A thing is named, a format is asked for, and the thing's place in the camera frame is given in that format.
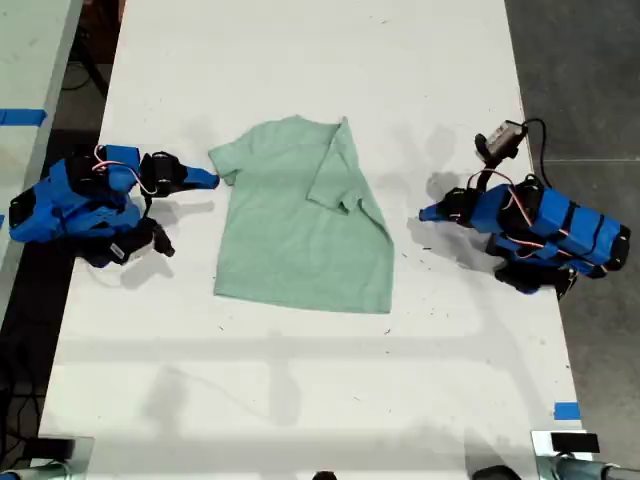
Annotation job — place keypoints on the black camera stalk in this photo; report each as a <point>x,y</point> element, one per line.
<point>484,176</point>
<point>162,240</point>

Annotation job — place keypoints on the short blue tape strip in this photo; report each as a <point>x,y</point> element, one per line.
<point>567,410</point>

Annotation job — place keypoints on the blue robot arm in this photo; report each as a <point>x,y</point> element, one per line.
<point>65,210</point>
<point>575,225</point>

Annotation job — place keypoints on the small black clamp knob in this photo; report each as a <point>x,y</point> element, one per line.
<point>325,475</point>

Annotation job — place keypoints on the white box with black panel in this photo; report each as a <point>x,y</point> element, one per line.
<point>570,442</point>

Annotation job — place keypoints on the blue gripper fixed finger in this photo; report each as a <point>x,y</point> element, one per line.
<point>200,173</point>
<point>439,208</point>

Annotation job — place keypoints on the small black box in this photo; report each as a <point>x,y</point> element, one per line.
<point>50,448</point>

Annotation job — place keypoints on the long blue tape strip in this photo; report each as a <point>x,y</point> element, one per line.
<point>22,116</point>

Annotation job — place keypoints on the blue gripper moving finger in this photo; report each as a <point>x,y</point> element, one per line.
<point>437,217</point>
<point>200,184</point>

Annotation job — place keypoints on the pale green T-shirt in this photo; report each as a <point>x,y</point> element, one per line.
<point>280,240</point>

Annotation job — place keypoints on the large black clamp knob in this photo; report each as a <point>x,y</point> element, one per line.
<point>495,473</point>

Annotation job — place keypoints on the pale side table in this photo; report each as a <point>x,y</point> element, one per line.
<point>30,60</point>

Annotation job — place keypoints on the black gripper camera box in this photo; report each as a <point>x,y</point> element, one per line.
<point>117,247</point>
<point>502,139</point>

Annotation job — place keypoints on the grey metal pipe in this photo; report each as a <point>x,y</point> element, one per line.
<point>595,470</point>
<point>35,472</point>

